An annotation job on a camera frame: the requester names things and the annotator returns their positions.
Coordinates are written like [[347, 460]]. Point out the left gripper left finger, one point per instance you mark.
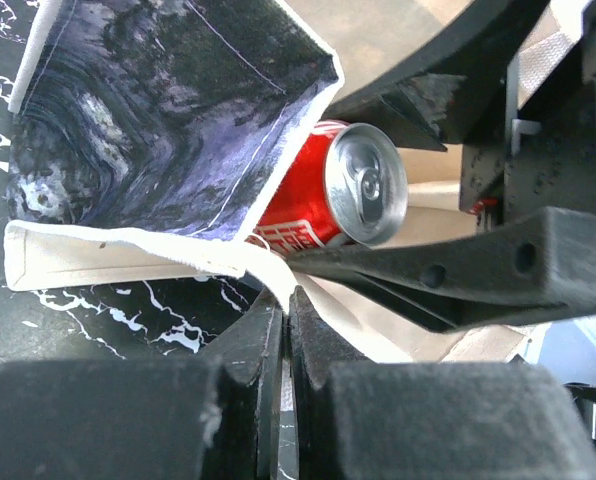
[[213, 415]]

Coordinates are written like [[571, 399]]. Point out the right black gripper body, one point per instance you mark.
[[536, 146]]

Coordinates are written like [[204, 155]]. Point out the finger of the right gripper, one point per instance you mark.
[[539, 268], [434, 97]]

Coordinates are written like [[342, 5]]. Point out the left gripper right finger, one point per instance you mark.
[[358, 419]]

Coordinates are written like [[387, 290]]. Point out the red cola can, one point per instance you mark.
[[347, 185]]

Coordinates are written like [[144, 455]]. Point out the beige canvas tote bag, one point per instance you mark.
[[149, 137]]

